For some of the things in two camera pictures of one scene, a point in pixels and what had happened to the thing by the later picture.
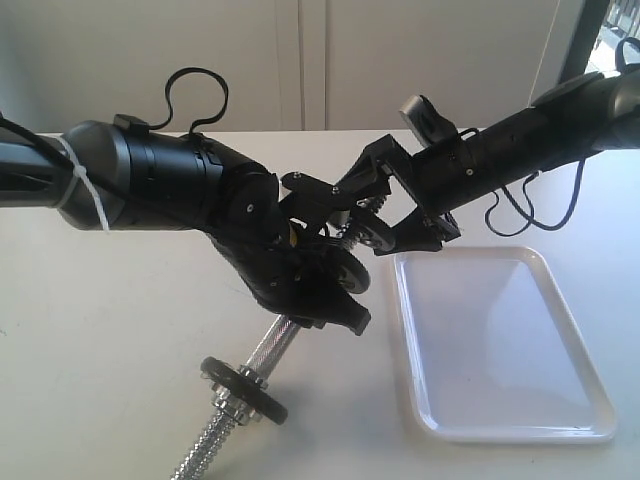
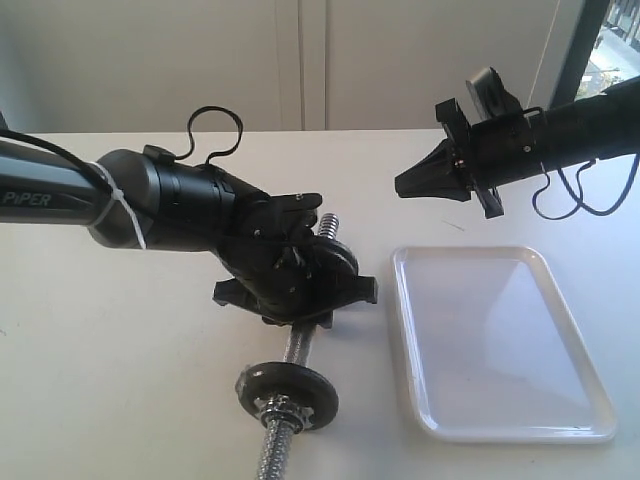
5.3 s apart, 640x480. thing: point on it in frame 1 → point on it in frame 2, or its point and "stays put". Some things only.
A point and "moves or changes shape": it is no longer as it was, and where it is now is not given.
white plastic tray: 491,354 stays put
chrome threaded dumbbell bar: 196,460 → 277,442
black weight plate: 243,387 → 289,379
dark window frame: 587,31 stays put
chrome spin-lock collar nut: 236,405 → 281,413
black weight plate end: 351,274 moves or changes shape
